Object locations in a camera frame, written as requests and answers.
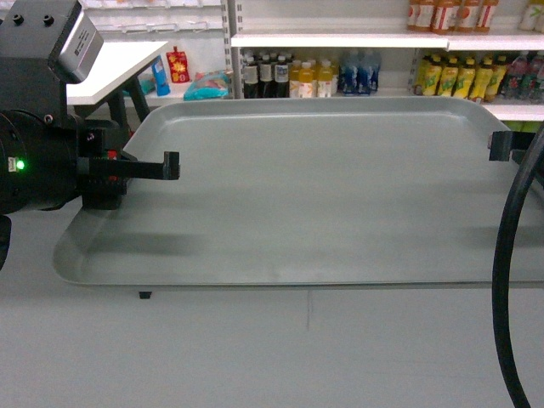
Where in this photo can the orange juice bottle back left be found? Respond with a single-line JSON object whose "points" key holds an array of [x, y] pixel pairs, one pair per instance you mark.
{"points": [[420, 15]]}

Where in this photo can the yellow lemon tea bottle left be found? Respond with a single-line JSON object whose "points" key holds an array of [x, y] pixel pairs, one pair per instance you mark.
{"points": [[431, 72]]}

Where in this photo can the yellow juice bottle front right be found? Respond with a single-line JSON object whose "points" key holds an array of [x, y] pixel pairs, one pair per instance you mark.
{"points": [[324, 81]]}

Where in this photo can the white peg hook rack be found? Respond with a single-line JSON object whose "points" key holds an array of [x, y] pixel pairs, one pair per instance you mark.
{"points": [[154, 16]]}

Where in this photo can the yellow juice bottle back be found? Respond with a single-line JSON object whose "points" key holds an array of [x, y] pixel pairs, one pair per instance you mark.
{"points": [[293, 76]]}

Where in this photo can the white green label bottle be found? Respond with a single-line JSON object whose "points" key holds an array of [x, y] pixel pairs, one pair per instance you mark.
{"points": [[533, 11]]}

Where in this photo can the blue drink bottle middle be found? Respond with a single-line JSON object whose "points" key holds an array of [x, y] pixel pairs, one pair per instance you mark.
{"points": [[365, 72]]}

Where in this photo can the blue snack pouch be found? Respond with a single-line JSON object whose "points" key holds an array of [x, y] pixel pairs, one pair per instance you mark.
{"points": [[160, 75]]}

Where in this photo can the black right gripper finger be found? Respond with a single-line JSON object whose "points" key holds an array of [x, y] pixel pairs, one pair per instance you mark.
{"points": [[509, 145]]}

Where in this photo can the blue drink bottle right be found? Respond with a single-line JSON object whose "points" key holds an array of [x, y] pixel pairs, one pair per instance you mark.
{"points": [[376, 67]]}

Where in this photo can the orange juice bottle front left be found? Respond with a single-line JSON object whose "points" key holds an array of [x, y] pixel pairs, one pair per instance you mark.
{"points": [[442, 15]]}

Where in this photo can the yellow lemon tea bottle far right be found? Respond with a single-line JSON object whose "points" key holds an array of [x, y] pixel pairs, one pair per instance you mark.
{"points": [[482, 79]]}

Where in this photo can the red snack pouch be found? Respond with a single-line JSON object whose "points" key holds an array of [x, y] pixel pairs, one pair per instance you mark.
{"points": [[178, 66]]}

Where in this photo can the yellow juice bottle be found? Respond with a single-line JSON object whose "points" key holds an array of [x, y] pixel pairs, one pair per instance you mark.
{"points": [[324, 81], [306, 81], [293, 76]]}

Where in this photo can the yellow juice bottle front left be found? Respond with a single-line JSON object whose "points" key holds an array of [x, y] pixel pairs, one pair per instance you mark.
{"points": [[306, 81]]}

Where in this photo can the grey silver serving tray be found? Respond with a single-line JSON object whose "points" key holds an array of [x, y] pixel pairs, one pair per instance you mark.
{"points": [[304, 192]]}

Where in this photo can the teal pink snack bag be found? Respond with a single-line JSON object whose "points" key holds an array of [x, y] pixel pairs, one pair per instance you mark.
{"points": [[209, 85]]}

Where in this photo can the orange juice bottle peach label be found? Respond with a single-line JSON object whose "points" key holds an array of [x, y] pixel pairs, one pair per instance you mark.
{"points": [[486, 13]]}

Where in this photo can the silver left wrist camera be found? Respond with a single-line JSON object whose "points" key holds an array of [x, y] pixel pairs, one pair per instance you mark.
{"points": [[77, 45]]}

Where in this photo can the yellow lemon tea bottle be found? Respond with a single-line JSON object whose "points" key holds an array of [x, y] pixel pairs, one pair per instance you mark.
{"points": [[465, 77], [482, 79], [431, 72], [448, 77]]}

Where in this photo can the dark tea bottle middle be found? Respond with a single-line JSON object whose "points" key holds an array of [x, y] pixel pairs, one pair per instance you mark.
{"points": [[265, 78]]}

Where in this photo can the yellow lemon tea bottle centre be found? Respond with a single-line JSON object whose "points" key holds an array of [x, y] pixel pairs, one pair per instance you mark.
{"points": [[448, 77]]}

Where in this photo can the dark tea bottle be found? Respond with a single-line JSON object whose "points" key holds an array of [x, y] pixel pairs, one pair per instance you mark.
{"points": [[265, 78], [251, 78], [281, 78]]}

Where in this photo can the white checkout table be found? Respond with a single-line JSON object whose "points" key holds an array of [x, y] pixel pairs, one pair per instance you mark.
{"points": [[114, 73]]}

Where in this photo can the orange juice bottle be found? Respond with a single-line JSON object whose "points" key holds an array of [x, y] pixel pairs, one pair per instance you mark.
{"points": [[466, 15], [442, 15], [420, 15]]}

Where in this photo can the dark tea bottle right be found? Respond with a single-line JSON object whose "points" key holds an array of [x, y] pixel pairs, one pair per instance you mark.
{"points": [[281, 78]]}

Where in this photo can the orange juice bottle front centre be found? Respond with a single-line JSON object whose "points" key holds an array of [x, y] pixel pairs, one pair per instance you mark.
{"points": [[466, 15]]}

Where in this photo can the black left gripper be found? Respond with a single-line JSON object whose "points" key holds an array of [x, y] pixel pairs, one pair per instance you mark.
{"points": [[48, 155]]}

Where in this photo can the dark tea bottle far left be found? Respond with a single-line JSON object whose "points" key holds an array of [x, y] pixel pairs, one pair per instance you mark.
{"points": [[251, 78]]}

